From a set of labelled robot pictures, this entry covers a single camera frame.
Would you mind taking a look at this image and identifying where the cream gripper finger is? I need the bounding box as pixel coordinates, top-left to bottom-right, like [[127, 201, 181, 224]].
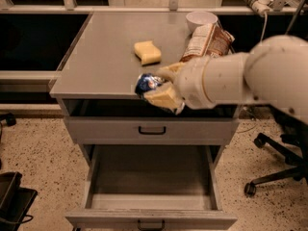
[[143, 82, 185, 114], [156, 62, 185, 82]]

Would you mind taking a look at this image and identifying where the blue pepsi can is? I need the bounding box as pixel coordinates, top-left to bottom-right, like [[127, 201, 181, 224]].
[[135, 73, 165, 98]]

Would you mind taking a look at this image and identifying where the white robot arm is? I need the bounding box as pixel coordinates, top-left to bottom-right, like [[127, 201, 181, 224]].
[[144, 35, 308, 124]]

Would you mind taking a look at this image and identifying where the grey drawer cabinet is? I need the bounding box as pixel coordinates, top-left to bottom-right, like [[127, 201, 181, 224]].
[[49, 12, 252, 231]]

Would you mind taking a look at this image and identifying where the closed grey top drawer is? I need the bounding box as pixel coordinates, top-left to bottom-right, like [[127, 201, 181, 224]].
[[64, 116, 239, 145]]

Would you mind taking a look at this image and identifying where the open grey middle drawer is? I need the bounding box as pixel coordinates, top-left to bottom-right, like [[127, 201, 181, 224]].
[[65, 145, 237, 231]]

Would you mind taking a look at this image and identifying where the yellow sponge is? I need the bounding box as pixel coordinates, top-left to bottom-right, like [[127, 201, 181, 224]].
[[134, 40, 162, 65]]

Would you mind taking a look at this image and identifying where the brown chip bag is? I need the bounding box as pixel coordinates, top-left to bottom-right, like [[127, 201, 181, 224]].
[[180, 24, 235, 63]]

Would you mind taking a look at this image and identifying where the white bowl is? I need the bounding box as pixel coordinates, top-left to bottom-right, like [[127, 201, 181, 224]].
[[186, 12, 218, 33]]

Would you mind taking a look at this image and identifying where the white power strip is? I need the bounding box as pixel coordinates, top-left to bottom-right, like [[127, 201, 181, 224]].
[[244, 0, 271, 17]]

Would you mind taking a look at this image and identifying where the black office chair base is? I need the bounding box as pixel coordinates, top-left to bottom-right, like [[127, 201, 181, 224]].
[[244, 111, 308, 197]]

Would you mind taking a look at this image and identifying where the black bin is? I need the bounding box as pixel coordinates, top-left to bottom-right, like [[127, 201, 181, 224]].
[[0, 172, 38, 231]]

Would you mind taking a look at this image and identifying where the white power cable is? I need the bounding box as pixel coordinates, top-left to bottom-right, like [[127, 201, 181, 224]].
[[259, 12, 269, 45]]

